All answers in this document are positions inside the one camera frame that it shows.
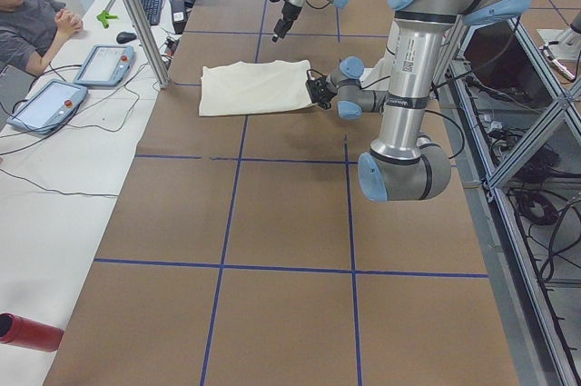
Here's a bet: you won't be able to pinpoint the black power adapter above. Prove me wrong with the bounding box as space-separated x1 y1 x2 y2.
170 0 188 35

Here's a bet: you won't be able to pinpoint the seated person grey shirt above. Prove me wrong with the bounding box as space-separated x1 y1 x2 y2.
1 0 76 76

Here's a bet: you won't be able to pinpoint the red cylinder bottle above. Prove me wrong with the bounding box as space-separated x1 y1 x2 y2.
1 312 64 352

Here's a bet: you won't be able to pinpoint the teach pendant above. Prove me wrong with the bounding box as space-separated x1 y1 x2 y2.
6 79 88 134
73 45 135 87

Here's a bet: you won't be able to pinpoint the cream long-sleeve cat shirt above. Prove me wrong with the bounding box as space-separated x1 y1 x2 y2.
199 60 312 117

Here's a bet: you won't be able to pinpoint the green plastic clamp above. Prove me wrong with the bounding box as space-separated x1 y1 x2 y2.
96 10 118 29

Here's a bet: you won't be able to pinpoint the near teach pendant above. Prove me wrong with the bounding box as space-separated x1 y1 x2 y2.
6 79 88 134

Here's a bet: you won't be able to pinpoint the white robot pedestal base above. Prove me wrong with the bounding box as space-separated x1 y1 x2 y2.
360 21 399 91

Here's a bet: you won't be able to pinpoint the far teach pendant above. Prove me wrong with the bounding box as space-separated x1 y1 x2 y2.
73 45 135 87

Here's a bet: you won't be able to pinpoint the aluminium frame post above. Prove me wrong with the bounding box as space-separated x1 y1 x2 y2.
123 0 170 89

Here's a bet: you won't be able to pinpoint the black computer mouse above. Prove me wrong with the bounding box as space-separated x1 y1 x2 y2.
115 31 137 45

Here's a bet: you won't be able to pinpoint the black keyboard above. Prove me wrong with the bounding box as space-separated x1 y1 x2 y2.
140 0 163 25

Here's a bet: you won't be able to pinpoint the person clasped hands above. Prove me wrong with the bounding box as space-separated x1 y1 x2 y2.
54 9 84 36

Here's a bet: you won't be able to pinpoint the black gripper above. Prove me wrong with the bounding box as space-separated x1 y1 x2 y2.
306 77 336 110
271 2 300 43

